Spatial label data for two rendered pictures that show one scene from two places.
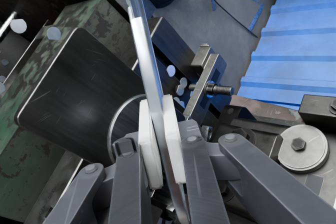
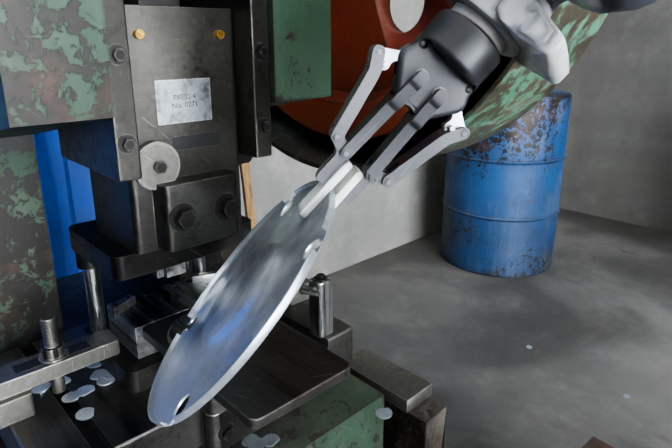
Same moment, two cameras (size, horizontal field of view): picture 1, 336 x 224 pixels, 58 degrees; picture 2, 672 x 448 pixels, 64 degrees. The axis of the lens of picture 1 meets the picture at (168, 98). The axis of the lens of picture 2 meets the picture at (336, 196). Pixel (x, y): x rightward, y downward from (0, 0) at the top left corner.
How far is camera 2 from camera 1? 46 cm
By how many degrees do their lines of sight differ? 64
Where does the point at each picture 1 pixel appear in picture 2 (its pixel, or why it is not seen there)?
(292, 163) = (176, 164)
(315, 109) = (135, 163)
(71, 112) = (295, 360)
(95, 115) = (269, 353)
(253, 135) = (175, 207)
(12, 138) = (329, 429)
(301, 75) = not seen: outside the picture
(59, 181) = not seen: hidden behind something
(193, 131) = (329, 166)
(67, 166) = not seen: hidden behind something
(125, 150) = (371, 176)
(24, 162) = (323, 408)
